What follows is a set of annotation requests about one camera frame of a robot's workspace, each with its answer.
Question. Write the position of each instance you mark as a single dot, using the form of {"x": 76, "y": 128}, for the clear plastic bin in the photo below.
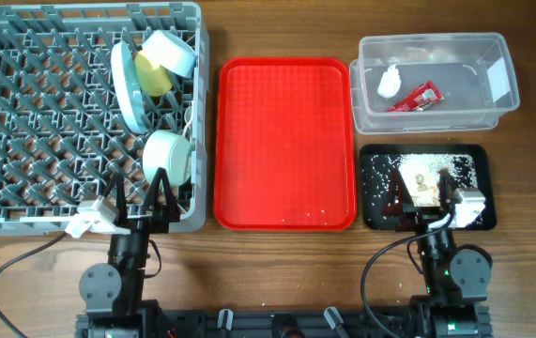
{"x": 473, "y": 71}

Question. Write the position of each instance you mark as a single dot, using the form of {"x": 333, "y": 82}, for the pile of rice scraps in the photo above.
{"x": 421, "y": 174}

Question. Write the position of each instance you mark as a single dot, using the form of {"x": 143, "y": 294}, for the yellow plastic cup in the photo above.
{"x": 153, "y": 78}

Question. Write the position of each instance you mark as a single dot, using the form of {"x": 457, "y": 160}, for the white plastic spoon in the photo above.
{"x": 188, "y": 120}

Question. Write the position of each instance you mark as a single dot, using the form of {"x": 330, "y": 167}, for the small green saucer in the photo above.
{"x": 170, "y": 52}

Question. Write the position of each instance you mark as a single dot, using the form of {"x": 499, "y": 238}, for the black plastic tray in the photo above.
{"x": 377, "y": 161}

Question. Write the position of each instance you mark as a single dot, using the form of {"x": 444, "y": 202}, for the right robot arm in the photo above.
{"x": 456, "y": 277}

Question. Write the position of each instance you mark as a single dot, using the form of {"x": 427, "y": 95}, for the light blue plate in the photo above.
{"x": 127, "y": 88}

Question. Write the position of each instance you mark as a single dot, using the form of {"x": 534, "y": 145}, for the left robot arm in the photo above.
{"x": 112, "y": 291}

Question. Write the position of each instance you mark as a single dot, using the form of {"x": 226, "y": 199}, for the grey dishwasher rack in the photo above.
{"x": 62, "y": 135}

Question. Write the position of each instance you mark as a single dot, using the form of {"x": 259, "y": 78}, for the white napkin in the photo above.
{"x": 390, "y": 83}

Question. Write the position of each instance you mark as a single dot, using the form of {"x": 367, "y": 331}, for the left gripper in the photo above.
{"x": 159, "y": 222}

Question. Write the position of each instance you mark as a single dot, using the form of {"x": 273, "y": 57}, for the red plastic tray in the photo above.
{"x": 284, "y": 157}

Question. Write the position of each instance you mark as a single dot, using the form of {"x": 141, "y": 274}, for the green bowl with food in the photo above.
{"x": 170, "y": 151}

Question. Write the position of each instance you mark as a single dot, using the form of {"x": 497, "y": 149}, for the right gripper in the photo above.
{"x": 418, "y": 215}

